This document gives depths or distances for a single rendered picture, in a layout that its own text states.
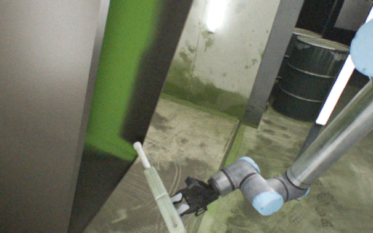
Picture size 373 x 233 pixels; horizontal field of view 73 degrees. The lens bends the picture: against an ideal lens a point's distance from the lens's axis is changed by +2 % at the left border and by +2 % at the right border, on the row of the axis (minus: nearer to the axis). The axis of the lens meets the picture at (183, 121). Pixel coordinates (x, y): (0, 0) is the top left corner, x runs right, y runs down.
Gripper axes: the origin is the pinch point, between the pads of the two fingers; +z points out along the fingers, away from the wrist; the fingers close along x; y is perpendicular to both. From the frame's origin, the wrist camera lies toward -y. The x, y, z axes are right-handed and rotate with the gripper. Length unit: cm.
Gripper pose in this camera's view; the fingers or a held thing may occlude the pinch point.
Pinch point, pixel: (166, 212)
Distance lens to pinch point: 94.0
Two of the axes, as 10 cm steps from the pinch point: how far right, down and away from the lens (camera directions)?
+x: -4.3, -5.2, 7.4
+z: -8.7, 4.5, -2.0
